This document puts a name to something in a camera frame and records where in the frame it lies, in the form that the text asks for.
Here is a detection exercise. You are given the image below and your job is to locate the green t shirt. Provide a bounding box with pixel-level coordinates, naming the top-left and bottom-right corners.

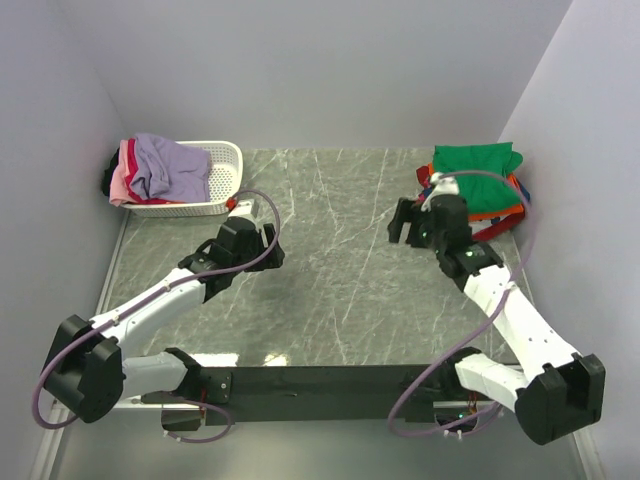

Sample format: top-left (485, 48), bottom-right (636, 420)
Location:
top-left (432, 142), bottom-right (523, 214)

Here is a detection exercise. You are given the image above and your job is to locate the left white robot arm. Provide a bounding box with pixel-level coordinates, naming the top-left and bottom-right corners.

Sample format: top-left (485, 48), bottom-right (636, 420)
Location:
top-left (37, 215), bottom-right (285, 423)

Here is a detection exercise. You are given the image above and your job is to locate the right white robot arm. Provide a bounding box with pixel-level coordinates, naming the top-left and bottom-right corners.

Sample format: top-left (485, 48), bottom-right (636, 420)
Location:
top-left (387, 194), bottom-right (606, 445)

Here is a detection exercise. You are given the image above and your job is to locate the dark red folded t shirt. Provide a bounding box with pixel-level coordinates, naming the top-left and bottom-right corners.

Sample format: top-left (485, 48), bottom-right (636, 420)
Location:
top-left (416, 163), bottom-right (525, 241)

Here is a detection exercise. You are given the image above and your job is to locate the white plastic laundry basket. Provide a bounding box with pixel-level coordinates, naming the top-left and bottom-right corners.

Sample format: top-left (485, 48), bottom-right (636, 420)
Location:
top-left (122, 141), bottom-right (244, 218)

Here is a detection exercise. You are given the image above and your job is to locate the orange folded t shirt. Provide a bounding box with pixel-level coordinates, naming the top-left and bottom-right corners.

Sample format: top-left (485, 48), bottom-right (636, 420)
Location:
top-left (455, 173), bottom-right (524, 222)

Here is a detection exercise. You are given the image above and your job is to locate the lilac t shirt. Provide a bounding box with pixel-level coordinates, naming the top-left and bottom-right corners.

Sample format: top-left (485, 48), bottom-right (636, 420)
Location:
top-left (129, 133), bottom-right (210, 203)

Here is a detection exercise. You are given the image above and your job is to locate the pink t shirt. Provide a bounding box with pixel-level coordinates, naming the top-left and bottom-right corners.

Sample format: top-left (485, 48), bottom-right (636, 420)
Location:
top-left (109, 140), bottom-right (133, 207)

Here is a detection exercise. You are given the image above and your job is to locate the magenta t shirt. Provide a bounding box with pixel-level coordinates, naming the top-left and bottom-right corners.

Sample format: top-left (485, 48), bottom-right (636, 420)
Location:
top-left (125, 133), bottom-right (189, 205)

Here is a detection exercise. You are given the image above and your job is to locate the black t shirt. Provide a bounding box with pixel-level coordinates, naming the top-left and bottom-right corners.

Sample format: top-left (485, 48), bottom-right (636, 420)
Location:
top-left (100, 149), bottom-right (121, 198)

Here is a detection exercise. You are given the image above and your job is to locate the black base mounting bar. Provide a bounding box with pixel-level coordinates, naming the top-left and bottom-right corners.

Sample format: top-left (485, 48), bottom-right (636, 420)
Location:
top-left (194, 363), bottom-right (451, 427)

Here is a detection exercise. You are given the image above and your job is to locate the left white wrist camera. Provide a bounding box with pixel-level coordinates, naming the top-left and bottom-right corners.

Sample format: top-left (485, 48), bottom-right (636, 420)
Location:
top-left (228, 199), bottom-right (259, 223)

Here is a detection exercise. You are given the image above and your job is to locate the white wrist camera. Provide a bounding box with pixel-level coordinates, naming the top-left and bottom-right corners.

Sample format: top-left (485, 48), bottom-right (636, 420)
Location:
top-left (228, 199), bottom-right (259, 223)
top-left (420, 172), bottom-right (460, 212)

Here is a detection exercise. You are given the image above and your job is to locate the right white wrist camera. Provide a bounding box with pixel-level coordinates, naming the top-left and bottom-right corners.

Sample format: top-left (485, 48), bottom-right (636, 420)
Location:
top-left (420, 172), bottom-right (460, 212)

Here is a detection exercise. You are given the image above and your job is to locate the aluminium rail frame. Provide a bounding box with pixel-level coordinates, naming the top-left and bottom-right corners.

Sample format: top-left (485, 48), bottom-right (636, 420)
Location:
top-left (27, 219), bottom-right (609, 480)

